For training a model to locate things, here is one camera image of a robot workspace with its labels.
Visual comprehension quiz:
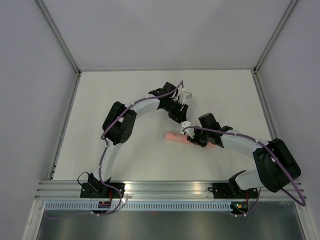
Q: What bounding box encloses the purple cable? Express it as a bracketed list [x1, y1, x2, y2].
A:
[99, 79, 185, 216]
[180, 126, 307, 219]

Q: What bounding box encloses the right side frame rail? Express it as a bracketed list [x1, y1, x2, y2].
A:
[250, 68, 279, 141]

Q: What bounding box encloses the left aluminium frame post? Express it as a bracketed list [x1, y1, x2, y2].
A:
[33, 0, 82, 76]

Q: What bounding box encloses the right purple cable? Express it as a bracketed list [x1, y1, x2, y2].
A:
[180, 126, 307, 219]

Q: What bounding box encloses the back aluminium frame bar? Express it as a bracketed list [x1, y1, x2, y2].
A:
[79, 66, 254, 73]

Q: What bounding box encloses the pink satin napkin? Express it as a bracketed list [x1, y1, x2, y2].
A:
[164, 132, 200, 147]

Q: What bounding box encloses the right aluminium frame post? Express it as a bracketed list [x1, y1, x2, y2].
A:
[251, 0, 300, 75]

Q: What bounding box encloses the aluminium frame post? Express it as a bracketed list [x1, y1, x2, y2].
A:
[33, 0, 82, 76]
[251, 0, 300, 75]

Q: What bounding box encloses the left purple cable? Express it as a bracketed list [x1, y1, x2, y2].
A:
[99, 79, 185, 216]

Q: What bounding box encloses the left side frame rail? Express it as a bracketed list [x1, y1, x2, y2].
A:
[46, 71, 82, 181]

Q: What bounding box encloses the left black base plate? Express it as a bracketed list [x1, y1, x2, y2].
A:
[80, 182, 125, 199]

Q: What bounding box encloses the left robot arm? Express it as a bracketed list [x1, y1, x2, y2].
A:
[87, 81, 189, 198]

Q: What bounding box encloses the frame rail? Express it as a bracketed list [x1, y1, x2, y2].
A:
[46, 71, 82, 181]
[250, 68, 279, 141]

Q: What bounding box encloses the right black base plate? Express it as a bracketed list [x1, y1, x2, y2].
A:
[207, 182, 258, 200]

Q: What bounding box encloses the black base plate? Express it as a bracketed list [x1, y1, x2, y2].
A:
[207, 182, 258, 200]
[80, 182, 125, 199]

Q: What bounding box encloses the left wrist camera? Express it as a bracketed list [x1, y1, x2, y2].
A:
[179, 91, 193, 104]

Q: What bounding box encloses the white slotted cable duct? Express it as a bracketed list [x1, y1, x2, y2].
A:
[45, 200, 232, 212]

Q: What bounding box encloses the front aluminium rail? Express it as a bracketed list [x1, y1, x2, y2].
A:
[34, 180, 307, 201]

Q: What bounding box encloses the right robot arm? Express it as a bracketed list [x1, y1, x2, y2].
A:
[181, 113, 301, 198]

